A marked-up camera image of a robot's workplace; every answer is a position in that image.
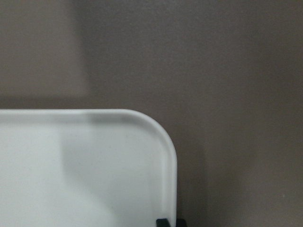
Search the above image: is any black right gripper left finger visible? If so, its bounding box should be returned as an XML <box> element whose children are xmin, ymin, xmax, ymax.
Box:
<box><xmin>156</xmin><ymin>218</ymin><xmax>170</xmax><ymax>227</ymax></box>

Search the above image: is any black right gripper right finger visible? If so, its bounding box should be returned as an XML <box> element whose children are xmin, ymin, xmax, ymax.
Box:
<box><xmin>176</xmin><ymin>218</ymin><xmax>187</xmax><ymax>227</ymax></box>

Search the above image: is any cream rabbit print tray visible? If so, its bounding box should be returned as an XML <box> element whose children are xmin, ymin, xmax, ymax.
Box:
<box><xmin>0</xmin><ymin>109</ymin><xmax>177</xmax><ymax>227</ymax></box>

